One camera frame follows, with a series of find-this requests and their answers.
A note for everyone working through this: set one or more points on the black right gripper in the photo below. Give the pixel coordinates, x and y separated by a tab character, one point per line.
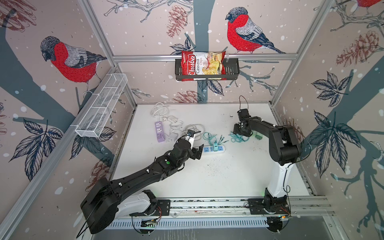
236	131

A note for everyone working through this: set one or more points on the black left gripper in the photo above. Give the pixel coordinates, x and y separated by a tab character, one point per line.
194	154

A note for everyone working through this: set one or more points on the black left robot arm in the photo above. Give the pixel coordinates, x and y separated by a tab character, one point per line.
100	206

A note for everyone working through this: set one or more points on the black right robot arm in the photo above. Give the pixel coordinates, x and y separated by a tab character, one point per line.
284	149

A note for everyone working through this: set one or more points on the white blue power strip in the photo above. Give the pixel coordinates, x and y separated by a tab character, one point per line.
210	150

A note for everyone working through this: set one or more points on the white charger adapter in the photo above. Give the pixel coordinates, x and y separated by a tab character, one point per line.
172	119

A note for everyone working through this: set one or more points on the purple power strip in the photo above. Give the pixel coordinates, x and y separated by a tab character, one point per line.
160	132

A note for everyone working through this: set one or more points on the red chips bag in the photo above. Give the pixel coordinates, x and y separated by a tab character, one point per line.
196	64

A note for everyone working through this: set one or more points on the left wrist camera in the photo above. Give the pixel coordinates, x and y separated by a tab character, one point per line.
191	133

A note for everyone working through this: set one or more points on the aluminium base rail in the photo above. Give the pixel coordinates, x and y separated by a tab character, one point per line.
234	212

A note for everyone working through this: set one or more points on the black wire basket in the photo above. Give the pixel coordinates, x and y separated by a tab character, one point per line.
227	70

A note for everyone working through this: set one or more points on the white wire shelf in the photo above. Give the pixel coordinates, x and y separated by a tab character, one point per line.
99	112

